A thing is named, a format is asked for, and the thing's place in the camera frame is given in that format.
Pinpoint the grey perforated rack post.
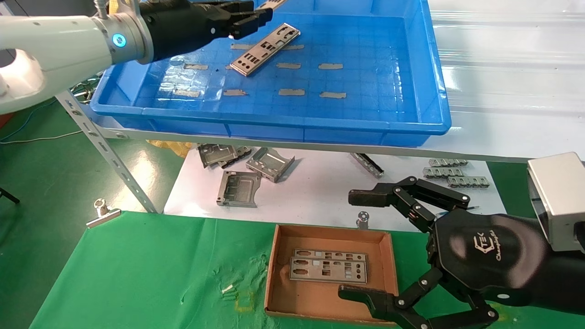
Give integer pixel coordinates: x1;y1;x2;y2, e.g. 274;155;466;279
55;89;158;214

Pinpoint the dark metal port bracket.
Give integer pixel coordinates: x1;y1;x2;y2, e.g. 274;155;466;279
218;145;253;170

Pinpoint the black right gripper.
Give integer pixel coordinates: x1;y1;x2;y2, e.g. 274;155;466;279
338;176;585;329

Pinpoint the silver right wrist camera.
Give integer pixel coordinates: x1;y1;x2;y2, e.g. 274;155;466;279
526;152;585;253

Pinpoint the short notched metal strip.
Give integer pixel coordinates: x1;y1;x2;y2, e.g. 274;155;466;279
422;167;462;179
447;176;491;189
428;158;469;168

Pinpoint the long silver metal strip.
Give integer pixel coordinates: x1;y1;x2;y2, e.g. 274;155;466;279
350;153;385;179

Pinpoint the silver sheet metal bracket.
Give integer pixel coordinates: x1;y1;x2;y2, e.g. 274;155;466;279
197;143;238;169
217;170;263;208
245;147;296;183

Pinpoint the white sheet under parts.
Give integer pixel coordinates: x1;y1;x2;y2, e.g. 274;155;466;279
164;145;507;233

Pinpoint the blue plastic tray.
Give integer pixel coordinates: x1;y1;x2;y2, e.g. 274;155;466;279
90;0;452;148

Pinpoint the green table cloth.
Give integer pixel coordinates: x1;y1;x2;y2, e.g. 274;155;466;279
28;210;585;329

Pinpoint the shallow cardboard box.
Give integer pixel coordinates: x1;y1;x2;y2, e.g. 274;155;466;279
264;223;399;325

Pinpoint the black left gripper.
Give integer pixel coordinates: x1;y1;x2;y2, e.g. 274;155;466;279
139;0;274;62

